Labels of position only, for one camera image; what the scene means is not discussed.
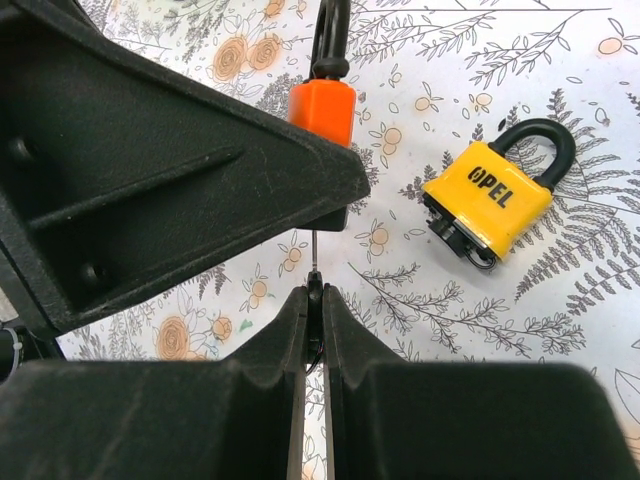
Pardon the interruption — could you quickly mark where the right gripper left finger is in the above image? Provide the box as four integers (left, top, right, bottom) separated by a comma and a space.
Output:
1, 287, 308, 479

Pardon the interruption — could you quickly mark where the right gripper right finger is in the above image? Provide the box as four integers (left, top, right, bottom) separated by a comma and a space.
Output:
323, 286, 639, 479

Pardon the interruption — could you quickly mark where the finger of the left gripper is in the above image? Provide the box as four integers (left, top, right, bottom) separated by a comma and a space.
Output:
1, 1, 370, 334

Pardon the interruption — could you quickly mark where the orange padlock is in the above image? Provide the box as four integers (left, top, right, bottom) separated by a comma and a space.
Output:
288, 1, 370, 234

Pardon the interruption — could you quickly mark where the yellow padlock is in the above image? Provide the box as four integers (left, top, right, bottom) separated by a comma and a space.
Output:
423, 118, 576, 270

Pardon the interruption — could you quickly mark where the floral table mat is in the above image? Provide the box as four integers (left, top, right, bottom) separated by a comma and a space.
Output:
59, 1, 639, 465

